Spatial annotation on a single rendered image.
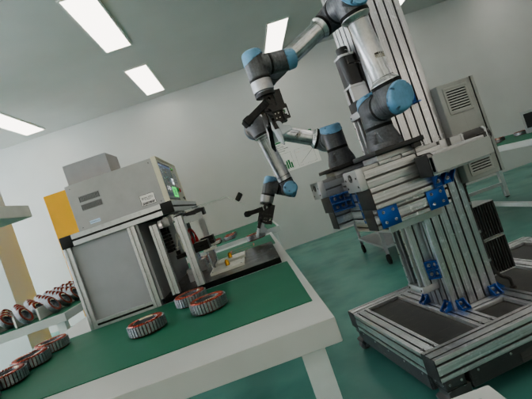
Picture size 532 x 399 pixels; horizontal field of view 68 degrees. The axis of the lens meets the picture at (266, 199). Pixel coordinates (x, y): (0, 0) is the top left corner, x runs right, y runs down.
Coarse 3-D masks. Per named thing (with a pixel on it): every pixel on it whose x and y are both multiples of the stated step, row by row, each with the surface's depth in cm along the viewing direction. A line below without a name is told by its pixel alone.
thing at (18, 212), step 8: (0, 208) 98; (8, 208) 101; (16, 208) 104; (24, 208) 108; (0, 216) 96; (8, 216) 100; (16, 216) 103; (24, 216) 107; (0, 224) 104; (8, 224) 109
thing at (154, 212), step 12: (168, 204) 150; (180, 204) 170; (192, 204) 204; (132, 216) 149; (144, 216) 150; (156, 216) 150; (96, 228) 149; (108, 228) 149; (120, 228) 149; (60, 240) 148; (72, 240) 148; (84, 240) 149
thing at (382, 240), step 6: (372, 234) 460; (378, 234) 447; (384, 234) 436; (390, 234) 424; (360, 240) 460; (366, 240) 441; (372, 240) 429; (378, 240) 417; (384, 240) 381; (390, 240) 397; (378, 246) 395; (384, 246) 380; (390, 246) 380; (390, 258) 377
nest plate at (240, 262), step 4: (236, 260) 177; (240, 260) 172; (244, 260) 169; (224, 264) 177; (232, 264) 169; (236, 264) 165; (240, 264) 165; (244, 264) 165; (216, 268) 174; (220, 268) 169; (224, 268) 165; (228, 268) 165; (232, 268) 165; (212, 272) 166; (216, 272) 165; (220, 272) 165
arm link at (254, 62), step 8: (256, 48) 136; (248, 56) 135; (256, 56) 135; (264, 56) 136; (248, 64) 136; (256, 64) 135; (264, 64) 136; (248, 72) 137; (256, 72) 135; (264, 72) 136
